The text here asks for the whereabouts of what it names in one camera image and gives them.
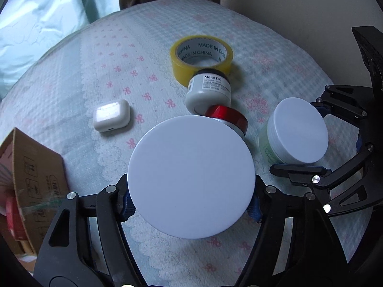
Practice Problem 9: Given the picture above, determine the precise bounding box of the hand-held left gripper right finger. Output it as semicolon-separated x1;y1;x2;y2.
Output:
236;176;357;287

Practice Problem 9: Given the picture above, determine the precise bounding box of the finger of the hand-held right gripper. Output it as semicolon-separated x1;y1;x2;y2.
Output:
310;84;383;119
270;137;375;216

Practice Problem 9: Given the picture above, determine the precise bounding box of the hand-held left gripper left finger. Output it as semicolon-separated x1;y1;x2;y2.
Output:
34;174;149;287

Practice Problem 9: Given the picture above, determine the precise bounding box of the green jar with white lid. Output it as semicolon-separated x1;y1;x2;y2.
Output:
259;97;329;165

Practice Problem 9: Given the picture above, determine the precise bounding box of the large white round lid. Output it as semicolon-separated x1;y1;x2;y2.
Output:
127;114;257;240

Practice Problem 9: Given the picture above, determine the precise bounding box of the red-lid jar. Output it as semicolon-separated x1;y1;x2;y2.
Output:
205;105;249;139

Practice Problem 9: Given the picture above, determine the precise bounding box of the white earbuds case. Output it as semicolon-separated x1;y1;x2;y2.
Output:
92;99;130;132

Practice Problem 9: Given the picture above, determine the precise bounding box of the cardboard box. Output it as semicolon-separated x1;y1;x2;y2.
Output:
0;127;70;254

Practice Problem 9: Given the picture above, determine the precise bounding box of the red packet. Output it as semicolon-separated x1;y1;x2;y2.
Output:
5;196;29;241

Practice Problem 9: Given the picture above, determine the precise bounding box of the white jar with black lid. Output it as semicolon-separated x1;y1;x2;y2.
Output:
185;69;232;116

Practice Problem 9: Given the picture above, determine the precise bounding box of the white blanket with pink bows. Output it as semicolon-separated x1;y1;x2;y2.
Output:
0;0;374;287

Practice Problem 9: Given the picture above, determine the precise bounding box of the yellow tape roll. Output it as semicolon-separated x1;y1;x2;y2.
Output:
170;35;234;87

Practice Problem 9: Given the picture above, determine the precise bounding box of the light teal quilt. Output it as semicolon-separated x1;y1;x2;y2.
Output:
0;0;122;102

